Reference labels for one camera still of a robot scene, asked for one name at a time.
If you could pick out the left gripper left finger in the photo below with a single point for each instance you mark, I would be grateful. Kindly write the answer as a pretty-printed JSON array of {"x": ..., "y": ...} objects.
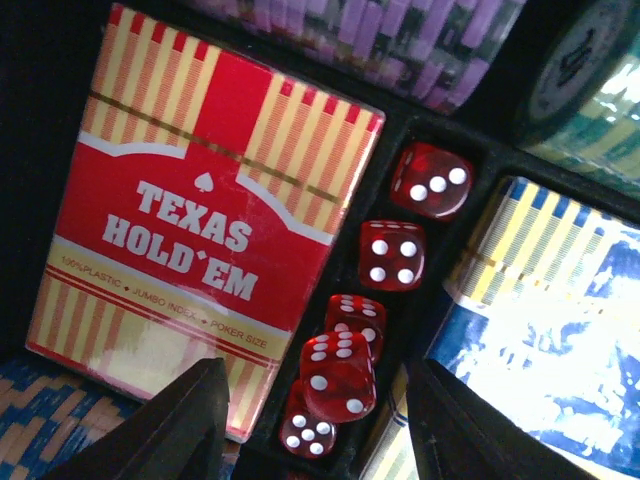
[{"x": 178, "y": 434}]

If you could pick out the aluminium poker case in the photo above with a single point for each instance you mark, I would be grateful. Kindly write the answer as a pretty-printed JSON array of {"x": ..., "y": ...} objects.
[{"x": 49, "y": 54}]

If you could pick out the red die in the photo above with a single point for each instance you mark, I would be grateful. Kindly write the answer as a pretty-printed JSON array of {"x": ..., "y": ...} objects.
[
  {"x": 391, "y": 255},
  {"x": 431, "y": 181},
  {"x": 337, "y": 376},
  {"x": 302, "y": 433},
  {"x": 347, "y": 312}
]

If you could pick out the purple poker chip stack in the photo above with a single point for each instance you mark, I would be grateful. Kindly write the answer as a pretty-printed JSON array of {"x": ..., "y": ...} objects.
[{"x": 435, "y": 52}]

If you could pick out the red playing card deck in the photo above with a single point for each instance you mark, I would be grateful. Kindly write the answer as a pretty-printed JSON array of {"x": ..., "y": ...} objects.
[{"x": 205, "y": 194}]

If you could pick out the green poker chip stack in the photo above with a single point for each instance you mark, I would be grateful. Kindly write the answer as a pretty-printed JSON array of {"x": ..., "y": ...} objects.
[{"x": 581, "y": 111}]

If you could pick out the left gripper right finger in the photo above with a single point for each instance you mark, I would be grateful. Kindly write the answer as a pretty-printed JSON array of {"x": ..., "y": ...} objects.
[{"x": 457, "y": 435}]

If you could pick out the blue playing card deck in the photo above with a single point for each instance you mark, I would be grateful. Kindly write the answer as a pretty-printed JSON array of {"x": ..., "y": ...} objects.
[{"x": 540, "y": 318}]

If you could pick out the blue white poker chip stack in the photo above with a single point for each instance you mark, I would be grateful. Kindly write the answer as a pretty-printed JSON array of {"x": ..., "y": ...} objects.
[{"x": 49, "y": 414}]

